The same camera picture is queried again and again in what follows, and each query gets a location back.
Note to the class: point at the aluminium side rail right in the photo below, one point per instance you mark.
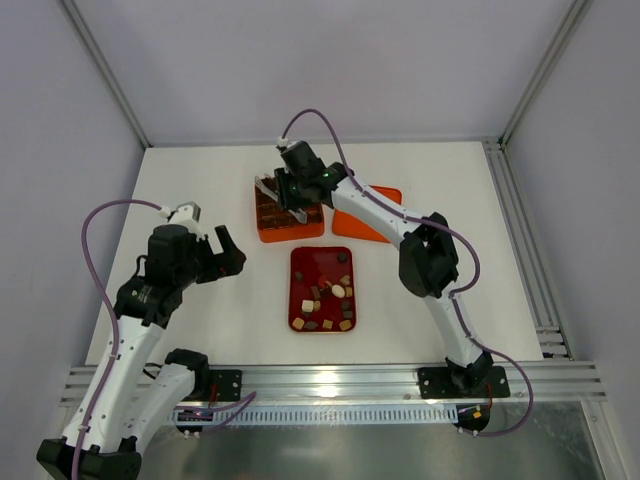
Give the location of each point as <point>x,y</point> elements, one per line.
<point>537,286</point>

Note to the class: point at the tan chocolate front right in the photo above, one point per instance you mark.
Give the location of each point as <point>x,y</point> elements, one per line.
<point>345,325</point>

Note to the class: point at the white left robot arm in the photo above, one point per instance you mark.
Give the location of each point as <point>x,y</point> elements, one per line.
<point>112,428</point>

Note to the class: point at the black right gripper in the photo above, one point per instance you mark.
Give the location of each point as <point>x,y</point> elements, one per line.
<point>286,196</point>

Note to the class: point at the white square chocolate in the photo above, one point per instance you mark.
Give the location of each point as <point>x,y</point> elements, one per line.
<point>307,305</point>

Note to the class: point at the aluminium frame post right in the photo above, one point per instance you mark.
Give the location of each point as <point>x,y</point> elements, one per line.
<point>568,25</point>

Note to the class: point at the aluminium front rail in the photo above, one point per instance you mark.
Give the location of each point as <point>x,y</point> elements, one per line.
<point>551,381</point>

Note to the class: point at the aluminium frame post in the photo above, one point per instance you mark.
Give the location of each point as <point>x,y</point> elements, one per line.
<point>568,25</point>
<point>82,30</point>

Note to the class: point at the tan chocolate front left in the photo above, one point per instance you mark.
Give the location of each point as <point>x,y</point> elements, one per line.
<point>298,323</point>

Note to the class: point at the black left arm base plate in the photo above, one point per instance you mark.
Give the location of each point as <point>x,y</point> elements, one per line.
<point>225,385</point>

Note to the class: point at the slotted cable duct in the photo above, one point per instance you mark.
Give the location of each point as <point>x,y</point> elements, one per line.
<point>320,415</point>

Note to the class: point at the orange chocolate box with tray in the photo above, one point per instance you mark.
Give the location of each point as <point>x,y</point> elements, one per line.
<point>276,225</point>

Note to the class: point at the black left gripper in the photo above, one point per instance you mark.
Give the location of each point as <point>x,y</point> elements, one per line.
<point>211,257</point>

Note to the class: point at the metal tongs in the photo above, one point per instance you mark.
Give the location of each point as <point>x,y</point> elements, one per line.
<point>299,215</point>

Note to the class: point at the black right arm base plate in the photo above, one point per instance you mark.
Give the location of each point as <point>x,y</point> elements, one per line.
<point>435,383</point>

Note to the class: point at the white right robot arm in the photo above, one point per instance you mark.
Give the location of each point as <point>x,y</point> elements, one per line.
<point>428,260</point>

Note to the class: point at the white oval chocolate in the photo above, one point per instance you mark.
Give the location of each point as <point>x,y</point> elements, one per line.
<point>338,291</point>

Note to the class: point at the aluminium frame post left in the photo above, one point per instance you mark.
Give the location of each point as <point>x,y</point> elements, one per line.
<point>82,30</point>

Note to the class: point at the red rectangular tray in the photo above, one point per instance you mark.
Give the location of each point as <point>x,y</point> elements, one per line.
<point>313,262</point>

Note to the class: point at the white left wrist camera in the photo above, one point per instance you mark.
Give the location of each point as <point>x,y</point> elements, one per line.
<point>186,215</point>

